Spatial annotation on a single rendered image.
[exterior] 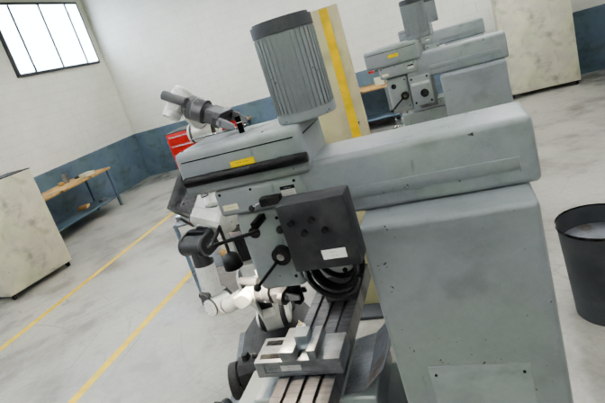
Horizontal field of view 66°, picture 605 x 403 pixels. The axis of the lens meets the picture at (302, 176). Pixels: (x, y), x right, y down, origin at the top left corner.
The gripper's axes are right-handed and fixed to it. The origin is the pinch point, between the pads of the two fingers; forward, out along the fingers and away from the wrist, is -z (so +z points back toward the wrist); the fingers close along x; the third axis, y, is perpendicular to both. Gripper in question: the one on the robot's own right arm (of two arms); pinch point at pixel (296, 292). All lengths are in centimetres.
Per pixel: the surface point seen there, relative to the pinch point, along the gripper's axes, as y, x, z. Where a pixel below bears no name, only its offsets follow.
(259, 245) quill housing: -26.8, -10.3, -0.1
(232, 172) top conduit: -56, -16, -5
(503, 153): -43, 10, -82
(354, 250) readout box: -33, -26, -47
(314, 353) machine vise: 17.4, -11.8, -9.1
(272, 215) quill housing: -37.0, -8.2, -8.3
